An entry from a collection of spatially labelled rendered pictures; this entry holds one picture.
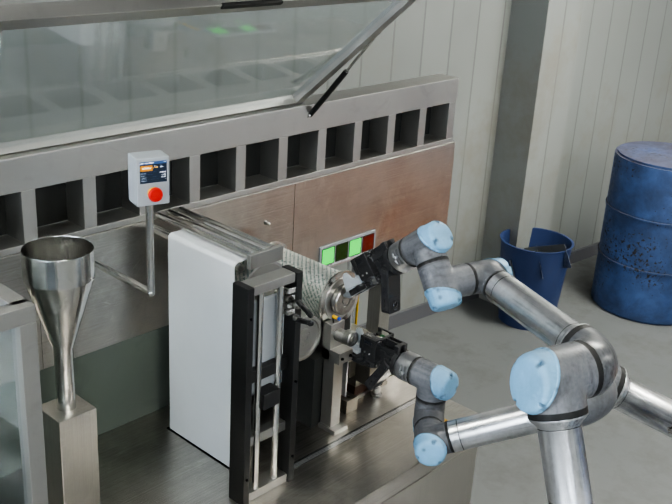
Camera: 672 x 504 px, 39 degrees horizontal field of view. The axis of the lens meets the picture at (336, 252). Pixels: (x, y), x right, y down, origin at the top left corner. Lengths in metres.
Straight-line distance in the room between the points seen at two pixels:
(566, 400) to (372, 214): 1.28
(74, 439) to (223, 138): 0.84
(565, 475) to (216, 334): 0.85
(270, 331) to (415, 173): 1.12
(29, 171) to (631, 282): 4.00
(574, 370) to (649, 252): 3.64
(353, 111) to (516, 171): 2.58
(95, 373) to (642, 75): 4.69
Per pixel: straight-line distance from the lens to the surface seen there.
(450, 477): 2.66
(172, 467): 2.38
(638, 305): 5.59
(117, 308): 2.39
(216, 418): 2.34
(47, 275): 1.91
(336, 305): 2.38
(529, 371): 1.85
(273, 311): 2.10
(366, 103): 2.82
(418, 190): 3.11
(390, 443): 2.50
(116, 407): 2.51
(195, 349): 2.32
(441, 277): 2.12
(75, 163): 2.20
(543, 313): 2.05
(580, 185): 6.15
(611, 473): 4.22
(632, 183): 5.42
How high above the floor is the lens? 2.25
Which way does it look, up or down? 22 degrees down
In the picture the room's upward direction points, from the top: 3 degrees clockwise
